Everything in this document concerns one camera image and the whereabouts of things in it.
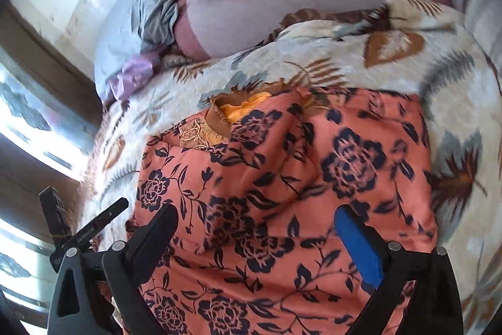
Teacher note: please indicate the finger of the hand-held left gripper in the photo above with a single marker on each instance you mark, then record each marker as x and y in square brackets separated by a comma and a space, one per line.
[102, 220]
[53, 207]

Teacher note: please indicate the leaf print blanket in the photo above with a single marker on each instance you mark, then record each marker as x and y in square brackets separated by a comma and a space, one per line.
[333, 44]

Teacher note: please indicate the orange floral print garment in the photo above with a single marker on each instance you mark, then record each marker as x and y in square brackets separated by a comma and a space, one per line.
[274, 182]

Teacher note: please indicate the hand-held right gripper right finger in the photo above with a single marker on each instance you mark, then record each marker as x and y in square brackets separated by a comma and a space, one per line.
[355, 240]

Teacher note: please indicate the brown yellow embroidered cloth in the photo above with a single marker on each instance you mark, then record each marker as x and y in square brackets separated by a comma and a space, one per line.
[219, 121]

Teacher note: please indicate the light blue cloth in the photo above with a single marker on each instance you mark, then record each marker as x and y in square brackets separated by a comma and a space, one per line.
[117, 44]

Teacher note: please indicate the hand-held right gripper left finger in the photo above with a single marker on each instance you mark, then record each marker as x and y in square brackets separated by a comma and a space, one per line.
[162, 225]

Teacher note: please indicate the brown window frame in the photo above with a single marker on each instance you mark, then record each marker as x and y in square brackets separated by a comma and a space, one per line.
[51, 64]

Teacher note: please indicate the grey cloth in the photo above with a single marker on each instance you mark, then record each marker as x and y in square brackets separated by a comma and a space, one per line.
[160, 15]

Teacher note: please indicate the purple cloth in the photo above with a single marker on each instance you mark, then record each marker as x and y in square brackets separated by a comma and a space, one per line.
[131, 74]

